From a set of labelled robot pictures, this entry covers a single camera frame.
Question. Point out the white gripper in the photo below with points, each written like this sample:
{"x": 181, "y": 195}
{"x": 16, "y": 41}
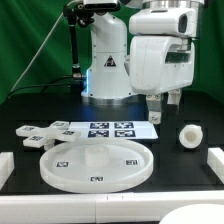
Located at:
{"x": 157, "y": 65}

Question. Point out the white round table top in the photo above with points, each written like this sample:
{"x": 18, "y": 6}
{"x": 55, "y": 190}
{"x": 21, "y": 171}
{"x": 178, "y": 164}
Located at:
{"x": 96, "y": 165}

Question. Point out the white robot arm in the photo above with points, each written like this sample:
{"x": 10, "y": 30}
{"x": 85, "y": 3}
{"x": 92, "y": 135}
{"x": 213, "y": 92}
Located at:
{"x": 108, "y": 80}

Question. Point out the white round object corner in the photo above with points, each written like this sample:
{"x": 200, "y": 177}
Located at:
{"x": 196, "y": 214}

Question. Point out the white right block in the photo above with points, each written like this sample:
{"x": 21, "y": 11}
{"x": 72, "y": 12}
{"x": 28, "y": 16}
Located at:
{"x": 215, "y": 160}

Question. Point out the white block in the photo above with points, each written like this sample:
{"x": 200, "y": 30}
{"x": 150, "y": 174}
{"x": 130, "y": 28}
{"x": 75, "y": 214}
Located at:
{"x": 6, "y": 167}
{"x": 215, "y": 160}

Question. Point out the white marker sheet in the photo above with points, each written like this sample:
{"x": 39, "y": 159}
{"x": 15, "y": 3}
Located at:
{"x": 117, "y": 129}

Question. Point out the white cross-shaped table base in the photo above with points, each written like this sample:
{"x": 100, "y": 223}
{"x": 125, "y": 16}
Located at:
{"x": 38, "y": 137}

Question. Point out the white left block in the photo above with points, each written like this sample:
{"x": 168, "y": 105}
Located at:
{"x": 6, "y": 167}

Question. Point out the white front rail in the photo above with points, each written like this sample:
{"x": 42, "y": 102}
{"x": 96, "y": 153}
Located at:
{"x": 99, "y": 208}

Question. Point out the overhead camera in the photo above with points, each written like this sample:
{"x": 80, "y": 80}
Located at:
{"x": 108, "y": 5}

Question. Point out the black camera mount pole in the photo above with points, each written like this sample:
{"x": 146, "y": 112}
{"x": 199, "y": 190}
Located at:
{"x": 77, "y": 16}

